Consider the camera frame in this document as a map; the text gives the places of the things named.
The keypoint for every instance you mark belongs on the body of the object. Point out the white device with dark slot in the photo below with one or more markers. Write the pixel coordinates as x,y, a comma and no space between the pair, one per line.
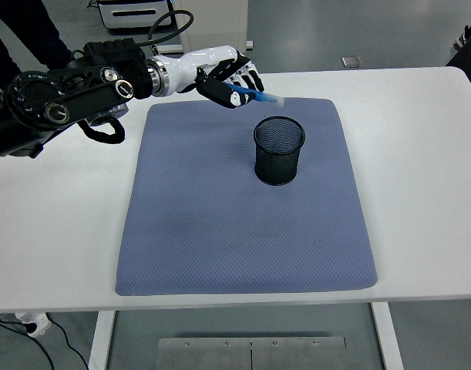
131,19

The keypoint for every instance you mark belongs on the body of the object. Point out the white-black robot hand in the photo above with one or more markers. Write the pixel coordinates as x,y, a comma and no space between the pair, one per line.
196,63

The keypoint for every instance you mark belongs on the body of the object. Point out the silver floor outlet cover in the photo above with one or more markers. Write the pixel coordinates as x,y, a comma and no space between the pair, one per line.
352,62

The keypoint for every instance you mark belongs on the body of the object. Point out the blue-grey textured mat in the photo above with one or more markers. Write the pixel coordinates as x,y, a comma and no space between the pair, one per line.
239,239

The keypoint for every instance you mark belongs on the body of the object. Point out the white power strip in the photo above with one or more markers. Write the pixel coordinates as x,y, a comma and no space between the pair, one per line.
36,323

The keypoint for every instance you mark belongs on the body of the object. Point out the black mesh pen holder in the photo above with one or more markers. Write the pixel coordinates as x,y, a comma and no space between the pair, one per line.
277,167

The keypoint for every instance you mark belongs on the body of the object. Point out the person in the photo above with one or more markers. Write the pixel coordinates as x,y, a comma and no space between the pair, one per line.
466,61
23,34

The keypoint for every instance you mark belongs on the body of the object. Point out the blue marker with clear cap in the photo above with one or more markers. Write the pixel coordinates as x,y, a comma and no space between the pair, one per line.
266,96

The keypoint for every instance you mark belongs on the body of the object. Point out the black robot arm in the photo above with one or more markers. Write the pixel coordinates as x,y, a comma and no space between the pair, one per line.
85,96

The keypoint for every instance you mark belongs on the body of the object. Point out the white table leg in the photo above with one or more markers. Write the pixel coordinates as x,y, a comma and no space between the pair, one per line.
387,339
101,343

